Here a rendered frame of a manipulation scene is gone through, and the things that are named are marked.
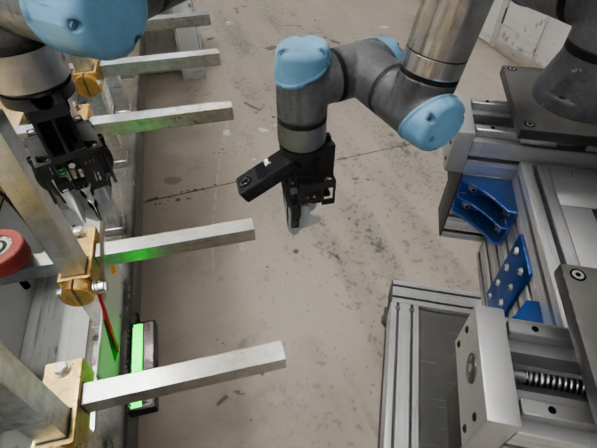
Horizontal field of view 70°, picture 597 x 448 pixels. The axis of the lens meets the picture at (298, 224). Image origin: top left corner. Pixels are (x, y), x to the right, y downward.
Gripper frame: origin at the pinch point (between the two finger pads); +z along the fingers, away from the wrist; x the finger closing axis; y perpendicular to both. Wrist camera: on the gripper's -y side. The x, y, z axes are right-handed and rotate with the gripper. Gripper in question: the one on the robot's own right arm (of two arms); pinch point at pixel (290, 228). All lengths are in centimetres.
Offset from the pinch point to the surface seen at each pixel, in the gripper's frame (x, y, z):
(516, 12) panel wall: 212, 207, 54
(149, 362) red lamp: -14.5, -29.2, 12.4
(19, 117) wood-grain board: 40, -53, -7
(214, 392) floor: 8, -25, 83
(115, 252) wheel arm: -1.6, -30.9, -3.4
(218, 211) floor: 94, -15, 83
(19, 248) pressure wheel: -1.3, -44.4, -7.9
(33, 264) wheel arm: -1.0, -44.2, -3.4
